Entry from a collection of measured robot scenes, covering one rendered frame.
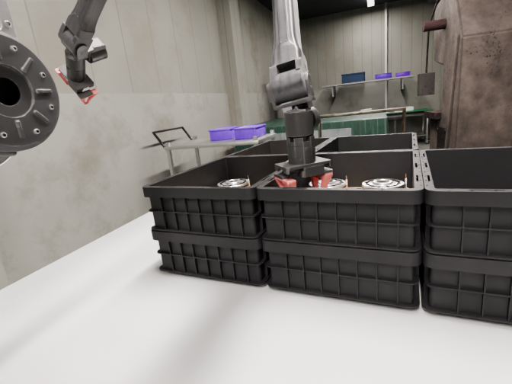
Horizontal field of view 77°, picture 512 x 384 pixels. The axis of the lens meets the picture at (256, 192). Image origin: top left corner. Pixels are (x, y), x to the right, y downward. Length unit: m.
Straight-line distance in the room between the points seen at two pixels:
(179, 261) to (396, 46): 7.69
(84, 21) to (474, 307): 1.15
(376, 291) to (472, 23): 3.68
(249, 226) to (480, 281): 0.41
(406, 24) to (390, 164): 7.38
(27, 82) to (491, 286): 0.73
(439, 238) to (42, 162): 2.21
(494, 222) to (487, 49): 3.56
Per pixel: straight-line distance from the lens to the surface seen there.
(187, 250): 0.80
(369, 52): 8.19
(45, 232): 2.42
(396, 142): 1.35
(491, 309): 0.68
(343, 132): 3.87
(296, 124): 0.65
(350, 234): 0.62
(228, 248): 0.73
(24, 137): 0.49
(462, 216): 0.60
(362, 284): 0.66
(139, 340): 0.68
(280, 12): 0.76
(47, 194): 2.42
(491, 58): 4.13
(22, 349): 0.79
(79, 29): 1.15
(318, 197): 0.59
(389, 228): 0.61
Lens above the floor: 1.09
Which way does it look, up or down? 15 degrees down
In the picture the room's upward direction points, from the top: 6 degrees counter-clockwise
